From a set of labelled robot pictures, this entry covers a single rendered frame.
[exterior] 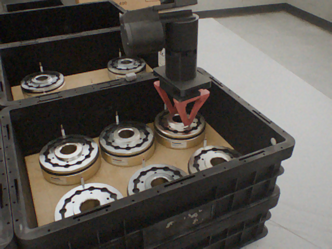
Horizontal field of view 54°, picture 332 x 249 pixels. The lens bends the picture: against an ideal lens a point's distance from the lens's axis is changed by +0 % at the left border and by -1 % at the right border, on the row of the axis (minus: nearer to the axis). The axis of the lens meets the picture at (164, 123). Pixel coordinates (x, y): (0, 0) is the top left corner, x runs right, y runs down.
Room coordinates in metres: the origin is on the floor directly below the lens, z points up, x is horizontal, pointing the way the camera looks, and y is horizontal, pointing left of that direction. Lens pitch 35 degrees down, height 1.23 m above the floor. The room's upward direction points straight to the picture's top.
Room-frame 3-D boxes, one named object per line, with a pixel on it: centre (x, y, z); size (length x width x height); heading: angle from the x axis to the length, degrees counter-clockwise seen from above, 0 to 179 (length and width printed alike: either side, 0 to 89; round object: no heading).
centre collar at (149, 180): (0.36, 0.01, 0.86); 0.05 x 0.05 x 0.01
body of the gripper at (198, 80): (0.54, -0.03, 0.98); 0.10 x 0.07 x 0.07; 31
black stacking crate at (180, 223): (0.43, 0.04, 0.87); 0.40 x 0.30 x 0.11; 116
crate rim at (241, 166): (0.43, 0.04, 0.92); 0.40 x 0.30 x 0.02; 116
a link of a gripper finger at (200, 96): (0.53, -0.04, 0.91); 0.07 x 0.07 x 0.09; 31
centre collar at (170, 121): (0.54, -0.03, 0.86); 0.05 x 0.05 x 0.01
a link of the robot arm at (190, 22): (0.54, -0.02, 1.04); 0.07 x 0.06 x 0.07; 109
